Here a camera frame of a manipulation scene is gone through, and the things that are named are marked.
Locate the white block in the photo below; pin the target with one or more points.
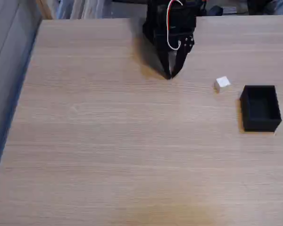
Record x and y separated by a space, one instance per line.
222 84

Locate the black open box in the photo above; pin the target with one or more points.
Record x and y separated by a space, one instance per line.
259 123

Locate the pale hanging cloth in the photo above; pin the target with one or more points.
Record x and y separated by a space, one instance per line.
82 8

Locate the dark bulky object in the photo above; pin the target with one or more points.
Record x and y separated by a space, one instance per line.
258 7

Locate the wooden post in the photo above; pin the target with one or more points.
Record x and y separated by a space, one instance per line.
44 9

